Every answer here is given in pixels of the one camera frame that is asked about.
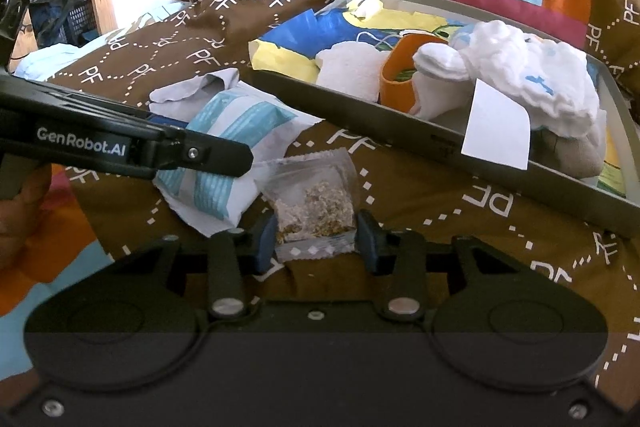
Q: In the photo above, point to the brown patterned quilt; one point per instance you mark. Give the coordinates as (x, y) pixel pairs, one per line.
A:
(450, 217)

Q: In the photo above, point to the person's left hand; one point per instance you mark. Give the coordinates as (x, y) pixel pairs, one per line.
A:
(15, 227)

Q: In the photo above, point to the pale grey cloth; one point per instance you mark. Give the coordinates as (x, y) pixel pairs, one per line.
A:
(175, 94)

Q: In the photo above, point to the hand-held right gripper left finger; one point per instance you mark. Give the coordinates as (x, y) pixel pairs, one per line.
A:
(265, 244)

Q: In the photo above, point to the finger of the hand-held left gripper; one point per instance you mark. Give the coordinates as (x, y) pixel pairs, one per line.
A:
(210, 157)

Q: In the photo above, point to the blue striped white packet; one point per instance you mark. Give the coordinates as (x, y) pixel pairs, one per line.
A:
(240, 117)

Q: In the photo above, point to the light blue cloth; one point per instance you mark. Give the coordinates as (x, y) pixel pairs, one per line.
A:
(50, 57)

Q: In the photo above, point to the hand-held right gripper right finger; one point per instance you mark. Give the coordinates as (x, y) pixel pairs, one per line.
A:
(367, 244)

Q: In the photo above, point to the clear packet of granules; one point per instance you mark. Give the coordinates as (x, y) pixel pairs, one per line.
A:
(310, 202)

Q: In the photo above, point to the grey-brown crumpled cloth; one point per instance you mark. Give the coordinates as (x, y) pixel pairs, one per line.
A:
(565, 152)

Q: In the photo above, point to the white socks with label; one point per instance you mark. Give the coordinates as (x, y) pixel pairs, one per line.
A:
(525, 57)

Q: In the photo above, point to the grey cartoon print tray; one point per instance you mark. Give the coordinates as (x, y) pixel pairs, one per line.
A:
(350, 104)

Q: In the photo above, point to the orange cup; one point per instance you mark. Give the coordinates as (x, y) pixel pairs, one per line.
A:
(395, 87)

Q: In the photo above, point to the small white object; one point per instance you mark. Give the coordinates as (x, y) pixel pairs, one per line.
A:
(370, 9)

